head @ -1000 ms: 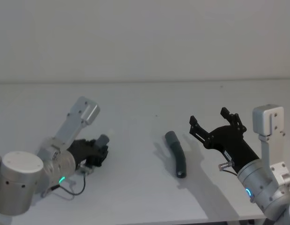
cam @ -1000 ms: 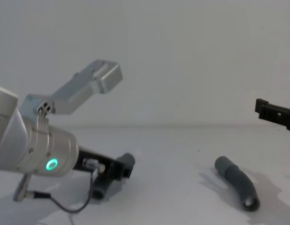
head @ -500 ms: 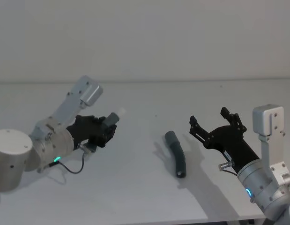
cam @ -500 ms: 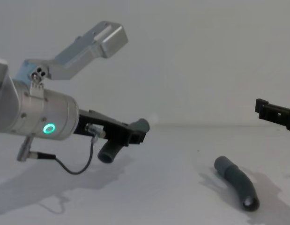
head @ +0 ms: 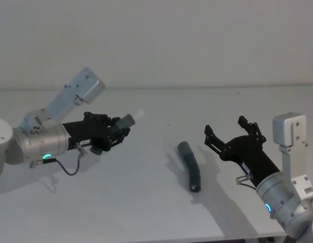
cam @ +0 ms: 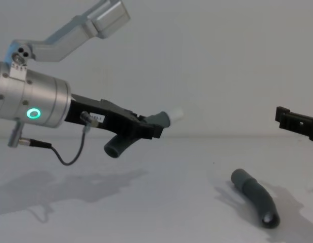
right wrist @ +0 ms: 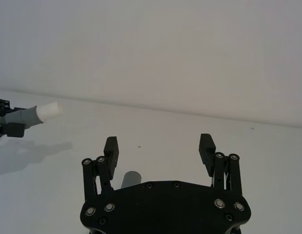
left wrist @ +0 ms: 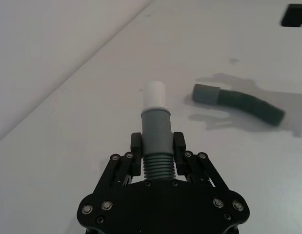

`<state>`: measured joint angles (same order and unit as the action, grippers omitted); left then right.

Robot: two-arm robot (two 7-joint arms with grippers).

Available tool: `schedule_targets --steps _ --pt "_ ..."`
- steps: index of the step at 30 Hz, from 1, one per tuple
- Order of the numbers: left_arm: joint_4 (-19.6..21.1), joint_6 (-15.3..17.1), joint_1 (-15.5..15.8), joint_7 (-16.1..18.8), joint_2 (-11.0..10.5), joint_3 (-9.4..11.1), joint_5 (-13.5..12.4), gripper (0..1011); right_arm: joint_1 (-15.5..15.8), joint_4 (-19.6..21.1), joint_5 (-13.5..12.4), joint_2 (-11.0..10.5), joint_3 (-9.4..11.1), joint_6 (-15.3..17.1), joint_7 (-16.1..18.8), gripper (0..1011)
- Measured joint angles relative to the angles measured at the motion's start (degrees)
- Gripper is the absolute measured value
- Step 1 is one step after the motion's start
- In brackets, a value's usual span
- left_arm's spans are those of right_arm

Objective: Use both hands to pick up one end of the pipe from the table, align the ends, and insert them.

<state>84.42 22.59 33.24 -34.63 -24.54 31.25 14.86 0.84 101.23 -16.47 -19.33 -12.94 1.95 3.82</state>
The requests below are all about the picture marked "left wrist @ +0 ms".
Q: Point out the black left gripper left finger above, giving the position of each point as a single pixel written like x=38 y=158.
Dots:
x=136 y=156

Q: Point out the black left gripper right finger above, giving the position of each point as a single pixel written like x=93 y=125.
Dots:
x=179 y=151

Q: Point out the black object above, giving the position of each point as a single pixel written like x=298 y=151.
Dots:
x=293 y=15

